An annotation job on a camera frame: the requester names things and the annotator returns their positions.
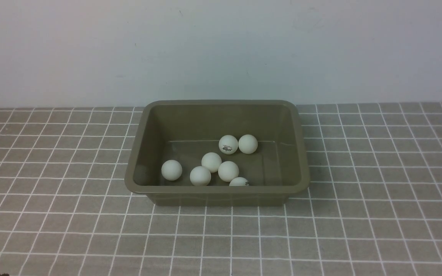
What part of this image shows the olive green plastic bin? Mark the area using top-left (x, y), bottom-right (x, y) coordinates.
top-left (124, 100), bottom-right (310, 206)

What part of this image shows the white ping-pong ball with logo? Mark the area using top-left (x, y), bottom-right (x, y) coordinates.
top-left (229, 177), bottom-right (250, 186)

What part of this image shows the grey grid-pattern tablecloth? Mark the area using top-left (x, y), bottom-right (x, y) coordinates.
top-left (0, 102), bottom-right (442, 276)

